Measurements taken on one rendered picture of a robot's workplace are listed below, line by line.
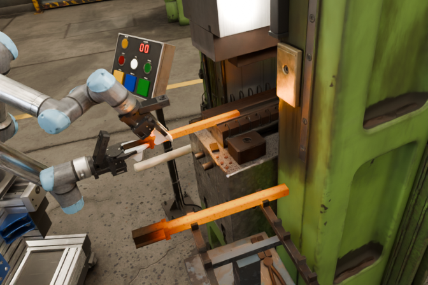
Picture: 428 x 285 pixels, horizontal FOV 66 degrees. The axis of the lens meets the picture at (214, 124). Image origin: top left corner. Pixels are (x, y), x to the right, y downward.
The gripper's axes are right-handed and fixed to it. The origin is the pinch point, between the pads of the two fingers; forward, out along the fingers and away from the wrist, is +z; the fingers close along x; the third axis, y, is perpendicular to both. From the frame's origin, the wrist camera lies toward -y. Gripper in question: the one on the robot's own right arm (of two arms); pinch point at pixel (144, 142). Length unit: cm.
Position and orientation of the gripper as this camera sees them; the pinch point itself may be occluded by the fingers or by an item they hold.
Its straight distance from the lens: 122.2
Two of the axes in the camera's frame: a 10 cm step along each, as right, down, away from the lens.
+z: 9.0, -3.0, 3.2
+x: 4.3, 4.6, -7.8
